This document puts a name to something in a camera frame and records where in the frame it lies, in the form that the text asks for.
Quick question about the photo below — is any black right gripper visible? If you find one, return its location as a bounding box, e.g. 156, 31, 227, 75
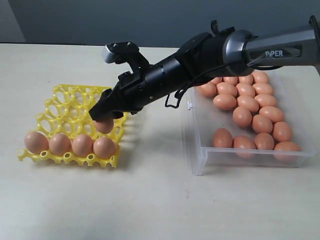
89, 72, 148, 123

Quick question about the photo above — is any brown egg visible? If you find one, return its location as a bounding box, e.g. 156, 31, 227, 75
213, 93, 237, 111
196, 82, 217, 97
210, 77, 223, 85
233, 135, 256, 159
235, 82, 256, 98
272, 121, 293, 142
251, 114, 273, 134
259, 106, 285, 123
24, 131, 49, 155
223, 76, 238, 86
254, 132, 275, 150
93, 136, 117, 159
254, 94, 278, 108
216, 82, 238, 97
238, 74, 254, 85
232, 106, 252, 128
212, 128, 233, 148
48, 133, 71, 156
236, 95, 260, 113
252, 82, 274, 96
93, 118, 114, 134
274, 141, 302, 162
71, 134, 94, 158
252, 71, 269, 84

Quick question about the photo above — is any yellow plastic egg tray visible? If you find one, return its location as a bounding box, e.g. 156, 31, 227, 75
17, 84, 119, 168

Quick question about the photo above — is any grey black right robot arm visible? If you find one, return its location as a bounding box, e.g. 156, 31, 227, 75
89, 16, 320, 122

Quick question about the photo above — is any clear plastic bin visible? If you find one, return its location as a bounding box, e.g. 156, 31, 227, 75
183, 67, 316, 176

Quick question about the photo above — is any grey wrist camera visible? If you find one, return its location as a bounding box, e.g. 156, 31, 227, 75
101, 41, 151, 73

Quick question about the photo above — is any black cable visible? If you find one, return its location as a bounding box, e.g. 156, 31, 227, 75
164, 19, 278, 109

